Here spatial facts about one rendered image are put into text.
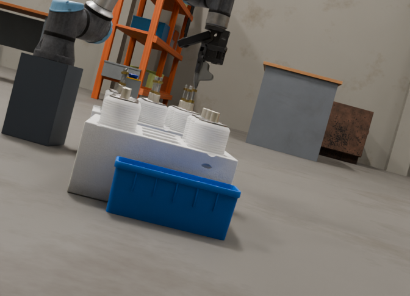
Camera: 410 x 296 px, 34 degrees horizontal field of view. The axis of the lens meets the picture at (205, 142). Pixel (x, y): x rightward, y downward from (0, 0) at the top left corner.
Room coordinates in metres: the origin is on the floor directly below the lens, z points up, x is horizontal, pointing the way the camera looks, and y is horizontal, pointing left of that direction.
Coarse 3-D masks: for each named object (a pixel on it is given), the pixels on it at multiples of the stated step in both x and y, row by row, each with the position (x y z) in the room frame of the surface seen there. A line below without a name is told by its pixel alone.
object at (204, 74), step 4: (204, 64) 2.26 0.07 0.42; (200, 68) 2.25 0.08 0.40; (204, 68) 2.26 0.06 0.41; (200, 72) 2.26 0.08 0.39; (204, 72) 2.26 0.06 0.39; (208, 72) 2.26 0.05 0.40; (196, 76) 2.25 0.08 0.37; (200, 76) 2.26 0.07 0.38; (204, 76) 2.26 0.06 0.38; (208, 76) 2.26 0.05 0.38; (196, 80) 2.26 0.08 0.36; (196, 84) 2.26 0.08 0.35
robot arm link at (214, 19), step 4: (208, 12) 2.27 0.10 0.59; (212, 12) 2.25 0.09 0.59; (208, 16) 2.26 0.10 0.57; (212, 16) 2.25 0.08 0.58; (216, 16) 2.24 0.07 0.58; (220, 16) 2.24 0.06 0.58; (224, 16) 2.25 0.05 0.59; (228, 16) 2.26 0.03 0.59; (208, 20) 2.26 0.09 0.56; (212, 20) 2.25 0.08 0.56; (216, 20) 2.24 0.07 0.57; (220, 20) 2.25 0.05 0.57; (224, 20) 2.25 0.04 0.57; (228, 20) 2.27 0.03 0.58; (208, 24) 2.26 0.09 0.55; (212, 24) 2.25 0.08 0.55; (216, 24) 2.24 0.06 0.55; (220, 24) 2.25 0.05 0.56; (224, 24) 2.25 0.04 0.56; (224, 28) 2.27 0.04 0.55
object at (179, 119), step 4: (176, 112) 2.25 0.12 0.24; (180, 112) 2.24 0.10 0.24; (184, 112) 2.24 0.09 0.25; (188, 112) 2.24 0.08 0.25; (176, 116) 2.25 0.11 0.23; (180, 116) 2.24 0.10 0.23; (184, 116) 2.24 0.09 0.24; (188, 116) 2.24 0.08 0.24; (172, 120) 2.27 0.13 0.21; (176, 120) 2.25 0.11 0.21; (180, 120) 2.24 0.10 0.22; (184, 120) 2.24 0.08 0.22; (172, 124) 2.26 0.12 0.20; (176, 124) 2.24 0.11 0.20; (180, 124) 2.24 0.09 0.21; (184, 124) 2.24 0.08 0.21; (172, 128) 2.25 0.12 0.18; (176, 128) 2.24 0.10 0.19; (180, 128) 2.24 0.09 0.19; (184, 128) 2.24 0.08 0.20
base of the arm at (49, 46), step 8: (48, 32) 2.44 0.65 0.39; (40, 40) 2.46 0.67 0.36; (48, 40) 2.44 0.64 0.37; (56, 40) 2.43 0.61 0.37; (64, 40) 2.44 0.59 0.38; (72, 40) 2.47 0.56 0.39; (40, 48) 2.43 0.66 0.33; (48, 48) 2.42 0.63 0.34; (56, 48) 2.43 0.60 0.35; (64, 48) 2.45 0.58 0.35; (72, 48) 2.48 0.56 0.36; (40, 56) 2.42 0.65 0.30; (48, 56) 2.42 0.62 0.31; (56, 56) 2.42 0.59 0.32; (64, 56) 2.44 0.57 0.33; (72, 56) 2.47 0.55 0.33; (72, 64) 2.48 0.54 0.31
